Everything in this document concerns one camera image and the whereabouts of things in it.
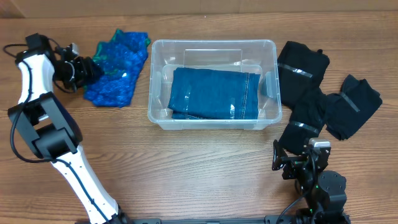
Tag blue green sequin cloth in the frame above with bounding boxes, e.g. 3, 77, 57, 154
83, 29, 150, 108

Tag black cloth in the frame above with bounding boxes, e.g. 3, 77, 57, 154
279, 88, 328, 155
277, 41, 330, 109
326, 75, 382, 141

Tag blue denim jeans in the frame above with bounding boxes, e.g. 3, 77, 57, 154
168, 68, 261, 119

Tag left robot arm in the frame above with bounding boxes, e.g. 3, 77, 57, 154
7, 33, 132, 223

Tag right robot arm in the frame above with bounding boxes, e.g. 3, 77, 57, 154
266, 138, 351, 224

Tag clear plastic storage bin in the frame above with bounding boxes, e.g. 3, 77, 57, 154
147, 40, 282, 130

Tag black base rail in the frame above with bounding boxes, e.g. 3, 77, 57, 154
104, 215, 331, 224

